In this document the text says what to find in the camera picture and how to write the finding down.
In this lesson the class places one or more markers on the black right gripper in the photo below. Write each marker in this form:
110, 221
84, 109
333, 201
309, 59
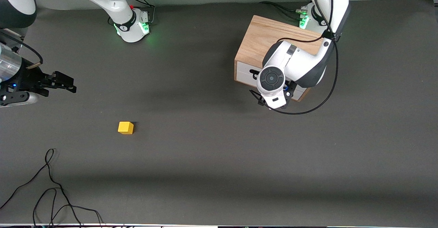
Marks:
28, 78

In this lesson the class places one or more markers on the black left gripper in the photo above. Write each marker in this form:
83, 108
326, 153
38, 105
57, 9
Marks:
260, 103

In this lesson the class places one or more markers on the white-fronted wooden drawer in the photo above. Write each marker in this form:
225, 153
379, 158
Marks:
244, 70

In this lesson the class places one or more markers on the yellow cube block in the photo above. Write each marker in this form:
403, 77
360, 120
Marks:
125, 128

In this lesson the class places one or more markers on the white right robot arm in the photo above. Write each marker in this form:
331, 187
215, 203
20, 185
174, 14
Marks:
113, 2

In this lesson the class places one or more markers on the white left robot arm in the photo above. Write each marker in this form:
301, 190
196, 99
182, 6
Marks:
301, 64

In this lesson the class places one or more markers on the wooden drawer cabinet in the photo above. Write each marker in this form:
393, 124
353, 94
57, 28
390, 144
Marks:
263, 36

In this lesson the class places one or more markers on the beige tape tag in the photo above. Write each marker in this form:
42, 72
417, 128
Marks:
34, 65

